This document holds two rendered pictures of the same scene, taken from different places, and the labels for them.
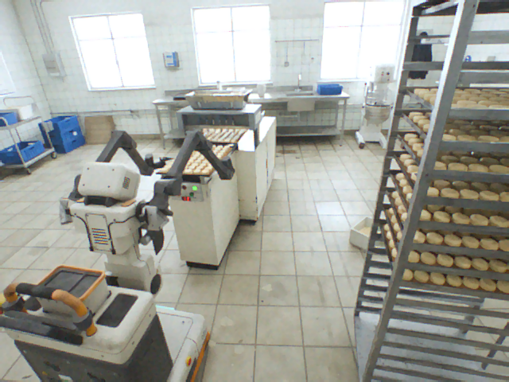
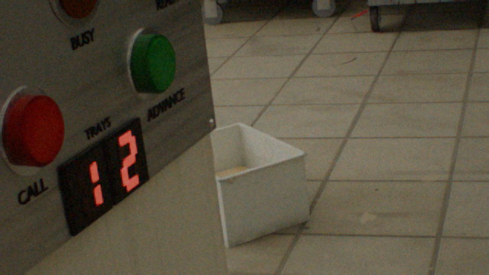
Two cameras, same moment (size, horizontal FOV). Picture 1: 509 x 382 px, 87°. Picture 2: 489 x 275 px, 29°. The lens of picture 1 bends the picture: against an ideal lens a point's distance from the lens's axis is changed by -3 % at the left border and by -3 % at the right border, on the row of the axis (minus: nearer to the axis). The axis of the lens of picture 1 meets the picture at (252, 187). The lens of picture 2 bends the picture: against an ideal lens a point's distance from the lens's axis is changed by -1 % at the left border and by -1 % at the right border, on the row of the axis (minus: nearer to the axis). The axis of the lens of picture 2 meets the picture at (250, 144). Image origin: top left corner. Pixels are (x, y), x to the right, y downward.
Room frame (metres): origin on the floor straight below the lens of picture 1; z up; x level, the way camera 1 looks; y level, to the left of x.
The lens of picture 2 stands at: (1.56, 0.88, 0.88)
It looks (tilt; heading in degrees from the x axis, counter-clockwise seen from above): 20 degrees down; 283
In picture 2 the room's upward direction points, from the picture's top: 6 degrees counter-clockwise
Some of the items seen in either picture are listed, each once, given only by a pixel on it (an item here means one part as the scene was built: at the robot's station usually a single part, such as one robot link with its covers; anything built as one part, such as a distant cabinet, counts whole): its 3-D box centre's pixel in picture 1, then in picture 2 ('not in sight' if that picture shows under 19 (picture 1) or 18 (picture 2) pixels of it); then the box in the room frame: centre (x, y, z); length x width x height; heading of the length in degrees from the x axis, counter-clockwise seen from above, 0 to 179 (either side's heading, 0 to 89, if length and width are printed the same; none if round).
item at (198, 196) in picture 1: (186, 191); (60, 73); (1.74, 0.48, 0.77); 0.24 x 0.04 x 0.14; 76
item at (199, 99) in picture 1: (219, 100); not in sight; (2.59, 0.27, 1.25); 0.56 x 0.29 x 0.14; 76
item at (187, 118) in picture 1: (221, 126); not in sight; (2.59, 0.27, 1.01); 0.72 x 0.33 x 0.34; 76
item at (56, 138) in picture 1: (63, 134); not in sight; (5.35, 3.74, 0.30); 0.60 x 0.40 x 0.20; 175
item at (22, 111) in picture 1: (14, 113); not in sight; (4.59, 3.89, 0.90); 0.44 x 0.36 x 0.20; 94
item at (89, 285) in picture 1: (73, 291); not in sight; (0.75, 0.71, 0.87); 0.23 x 0.15 x 0.11; 77
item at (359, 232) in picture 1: (367, 233); (234, 181); (2.06, -1.06, 0.08); 0.30 x 0.22 x 0.16; 131
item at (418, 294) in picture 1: (420, 294); not in sight; (1.05, -0.91, 0.42); 0.64 x 0.03 x 0.03; 75
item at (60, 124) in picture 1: (59, 124); not in sight; (5.35, 3.74, 0.50); 0.60 x 0.40 x 0.20; 178
